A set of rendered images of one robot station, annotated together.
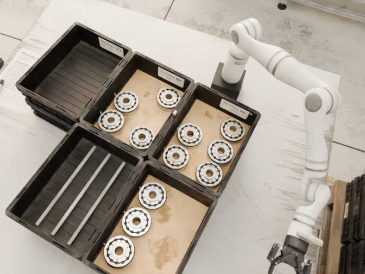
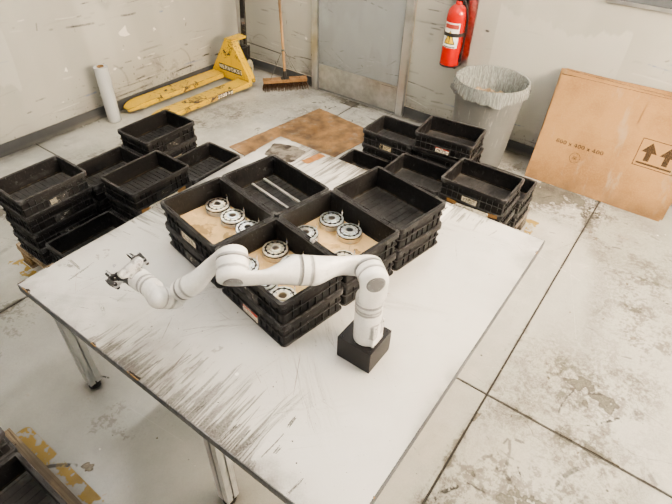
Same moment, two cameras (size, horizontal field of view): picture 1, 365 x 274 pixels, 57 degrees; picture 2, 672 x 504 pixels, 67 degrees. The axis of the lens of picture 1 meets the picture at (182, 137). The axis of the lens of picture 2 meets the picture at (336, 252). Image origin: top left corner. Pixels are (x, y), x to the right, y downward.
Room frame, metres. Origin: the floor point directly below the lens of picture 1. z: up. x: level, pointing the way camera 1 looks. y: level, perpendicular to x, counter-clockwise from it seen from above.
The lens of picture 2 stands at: (1.38, -1.24, 2.14)
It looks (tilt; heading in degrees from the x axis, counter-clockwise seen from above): 40 degrees down; 116
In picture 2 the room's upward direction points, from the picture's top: 2 degrees clockwise
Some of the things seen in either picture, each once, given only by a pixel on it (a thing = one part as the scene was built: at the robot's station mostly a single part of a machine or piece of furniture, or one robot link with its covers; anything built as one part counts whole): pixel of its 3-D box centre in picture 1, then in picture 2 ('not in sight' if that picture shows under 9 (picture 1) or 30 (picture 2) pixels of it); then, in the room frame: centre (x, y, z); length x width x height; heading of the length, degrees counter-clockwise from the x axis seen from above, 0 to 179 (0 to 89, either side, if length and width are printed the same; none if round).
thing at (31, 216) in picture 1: (81, 189); (275, 194); (0.30, 0.32, 0.87); 0.40 x 0.30 x 0.11; 161
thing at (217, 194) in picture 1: (206, 136); (278, 259); (0.58, -0.09, 0.92); 0.40 x 0.30 x 0.02; 161
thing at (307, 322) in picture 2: not in sight; (280, 290); (0.58, -0.09, 0.76); 0.40 x 0.30 x 0.12; 161
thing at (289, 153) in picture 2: not in sight; (284, 151); (-0.02, 0.91, 0.71); 0.22 x 0.19 x 0.01; 171
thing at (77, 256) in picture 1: (78, 185); (274, 184); (0.30, 0.32, 0.92); 0.40 x 0.30 x 0.02; 161
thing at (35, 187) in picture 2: not in sight; (52, 210); (-1.15, 0.15, 0.37); 0.40 x 0.30 x 0.45; 82
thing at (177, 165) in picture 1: (175, 156); (275, 248); (0.50, 0.01, 0.86); 0.10 x 0.10 x 0.01
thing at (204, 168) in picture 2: not in sight; (205, 182); (-0.63, 0.88, 0.31); 0.40 x 0.30 x 0.34; 81
